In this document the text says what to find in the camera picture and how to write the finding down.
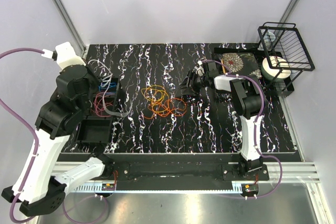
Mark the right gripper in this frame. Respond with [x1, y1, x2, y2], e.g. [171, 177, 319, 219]
[176, 70, 208, 97]

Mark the white thin cable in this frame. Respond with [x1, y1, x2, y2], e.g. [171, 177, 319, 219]
[88, 60, 132, 118]

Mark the blue thin cable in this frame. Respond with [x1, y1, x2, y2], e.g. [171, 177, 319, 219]
[97, 79, 118, 96]

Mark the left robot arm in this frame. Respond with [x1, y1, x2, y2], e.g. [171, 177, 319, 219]
[2, 65, 113, 219]

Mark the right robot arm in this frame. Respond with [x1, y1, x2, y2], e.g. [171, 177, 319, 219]
[178, 60, 267, 180]

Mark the black three-compartment tray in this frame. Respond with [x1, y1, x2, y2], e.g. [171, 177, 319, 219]
[75, 77, 120, 145]

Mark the floral patterned box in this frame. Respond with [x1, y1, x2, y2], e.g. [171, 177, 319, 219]
[221, 52, 262, 79]

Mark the white round bowl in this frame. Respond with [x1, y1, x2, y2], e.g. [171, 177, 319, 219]
[261, 56, 291, 81]

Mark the glass cup in rack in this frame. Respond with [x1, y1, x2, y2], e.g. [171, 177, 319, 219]
[264, 31, 276, 51]

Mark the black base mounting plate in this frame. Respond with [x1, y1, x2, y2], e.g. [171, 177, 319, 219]
[115, 162, 269, 192]

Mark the orange thin cable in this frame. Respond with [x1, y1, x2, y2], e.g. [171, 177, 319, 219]
[143, 97, 187, 120]

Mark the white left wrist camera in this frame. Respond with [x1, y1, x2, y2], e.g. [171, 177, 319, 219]
[41, 41, 86, 70]

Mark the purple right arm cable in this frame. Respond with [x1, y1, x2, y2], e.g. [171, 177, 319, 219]
[196, 60, 283, 190]

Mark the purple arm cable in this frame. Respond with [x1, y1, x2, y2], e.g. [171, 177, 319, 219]
[196, 60, 283, 190]
[0, 47, 52, 221]

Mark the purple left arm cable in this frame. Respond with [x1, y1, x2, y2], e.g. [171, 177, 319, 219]
[0, 47, 52, 221]

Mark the black wire dish rack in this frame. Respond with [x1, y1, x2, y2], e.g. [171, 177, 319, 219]
[258, 22, 315, 97]

